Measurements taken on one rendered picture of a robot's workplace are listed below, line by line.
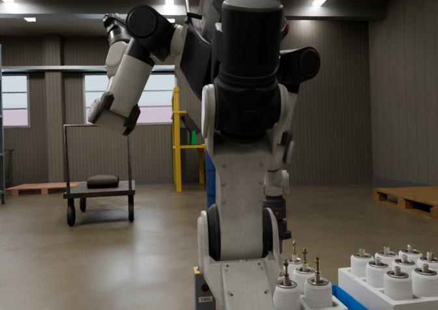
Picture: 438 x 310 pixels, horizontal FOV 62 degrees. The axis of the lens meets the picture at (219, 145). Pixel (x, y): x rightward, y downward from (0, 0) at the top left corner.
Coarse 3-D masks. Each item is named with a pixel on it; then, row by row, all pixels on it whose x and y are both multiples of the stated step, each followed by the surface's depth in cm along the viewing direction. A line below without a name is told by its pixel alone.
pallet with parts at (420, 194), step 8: (376, 192) 449; (384, 192) 430; (392, 192) 416; (400, 192) 415; (408, 192) 413; (416, 192) 411; (424, 192) 409; (432, 192) 407; (376, 200) 450; (384, 200) 444; (400, 200) 396; (408, 200) 389; (416, 200) 366; (424, 200) 356; (432, 200) 355; (400, 208) 396; (408, 208) 387; (432, 208) 341; (424, 216) 354; (432, 216) 342
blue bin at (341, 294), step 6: (336, 288) 160; (336, 294) 160; (342, 294) 155; (348, 294) 151; (342, 300) 155; (348, 300) 150; (354, 300) 146; (348, 306) 150; (354, 306) 146; (360, 306) 141
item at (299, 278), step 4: (296, 272) 142; (296, 276) 141; (300, 276) 139; (304, 276) 138; (308, 276) 138; (312, 276) 138; (296, 280) 141; (300, 280) 139; (304, 280) 138; (300, 284) 139; (300, 288) 139; (300, 292) 139
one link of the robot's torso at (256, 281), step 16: (272, 224) 90; (208, 240) 88; (272, 240) 90; (208, 256) 88; (272, 256) 90; (208, 272) 85; (224, 272) 84; (240, 272) 84; (256, 272) 85; (272, 272) 86; (224, 288) 81; (240, 288) 81; (256, 288) 81; (272, 288) 85; (224, 304) 82; (240, 304) 78; (256, 304) 78; (272, 304) 78
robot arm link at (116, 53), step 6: (120, 42) 121; (114, 48) 120; (120, 48) 119; (108, 54) 119; (114, 54) 118; (120, 54) 118; (108, 60) 118; (114, 60) 117; (120, 60) 116; (108, 66) 117; (114, 66) 116; (108, 72) 118; (114, 72) 117; (108, 78) 119
